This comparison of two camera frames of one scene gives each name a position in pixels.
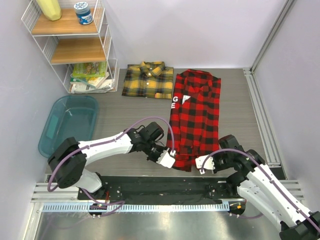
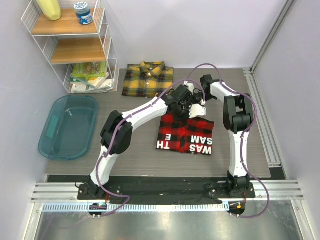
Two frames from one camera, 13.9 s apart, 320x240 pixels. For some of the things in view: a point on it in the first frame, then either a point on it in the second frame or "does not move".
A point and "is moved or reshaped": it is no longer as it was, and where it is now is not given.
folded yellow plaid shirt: [151, 79] does not move
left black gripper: [155, 159] → [185, 117]
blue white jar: [83, 13] does not move
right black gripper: [217, 168] → [192, 97]
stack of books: [90, 77] does not move
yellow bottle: [50, 8] does not move
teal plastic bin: [75, 116] does not move
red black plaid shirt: [194, 128] is moved or reshaped
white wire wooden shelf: [83, 56] does not move
